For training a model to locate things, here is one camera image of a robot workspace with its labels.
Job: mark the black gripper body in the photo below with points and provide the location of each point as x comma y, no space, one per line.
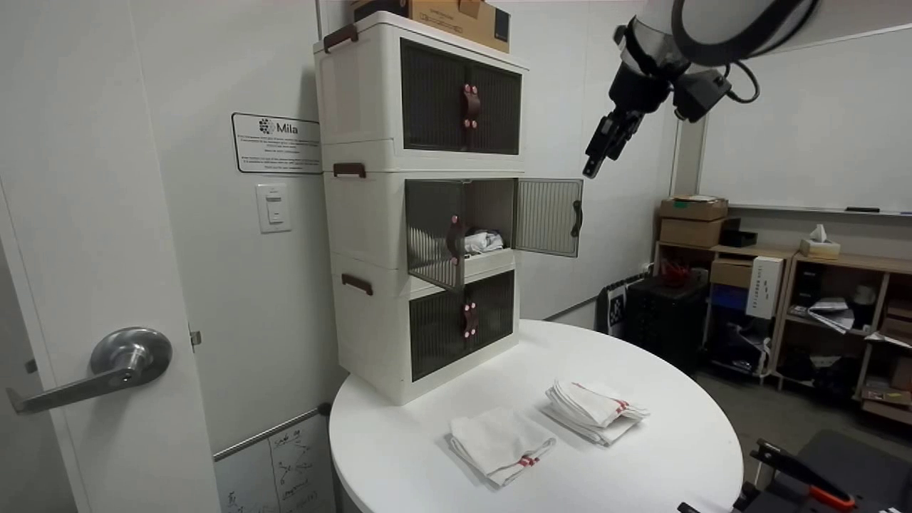
628,95

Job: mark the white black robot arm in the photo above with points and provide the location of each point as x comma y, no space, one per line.
645,46

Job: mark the translucent grey cabinet door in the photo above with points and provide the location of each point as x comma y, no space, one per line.
548,218

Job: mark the small rolled white towel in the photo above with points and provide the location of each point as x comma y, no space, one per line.
481,242

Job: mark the white stacked storage cabinet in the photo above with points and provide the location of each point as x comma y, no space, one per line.
365,209

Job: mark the flat folded white towel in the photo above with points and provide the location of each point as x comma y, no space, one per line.
497,443

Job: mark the tan cardboard box with lid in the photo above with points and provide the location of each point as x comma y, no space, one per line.
689,227

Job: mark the black framed picture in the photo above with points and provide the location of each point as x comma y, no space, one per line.
617,306

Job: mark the black storage crate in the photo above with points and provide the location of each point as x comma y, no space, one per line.
668,318

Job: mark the brown cardboard box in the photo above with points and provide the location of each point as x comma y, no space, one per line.
444,17

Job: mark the white upright carton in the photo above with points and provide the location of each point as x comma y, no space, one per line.
764,285

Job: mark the tissue box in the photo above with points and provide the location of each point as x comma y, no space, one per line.
819,246

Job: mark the stacked folded white towels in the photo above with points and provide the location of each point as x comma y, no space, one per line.
590,412

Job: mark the wooden shelf unit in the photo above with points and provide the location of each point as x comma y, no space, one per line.
836,265

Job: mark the black whiteboard eraser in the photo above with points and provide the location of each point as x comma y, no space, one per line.
860,209

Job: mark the white room door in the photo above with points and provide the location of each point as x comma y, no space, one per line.
94,218

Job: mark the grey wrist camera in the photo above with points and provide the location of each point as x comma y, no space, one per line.
702,95

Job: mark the large wall whiteboard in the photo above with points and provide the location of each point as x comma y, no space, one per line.
815,132

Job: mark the white wall sign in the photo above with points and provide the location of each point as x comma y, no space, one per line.
275,144

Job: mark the white light switch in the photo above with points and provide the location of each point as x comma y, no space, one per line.
275,205

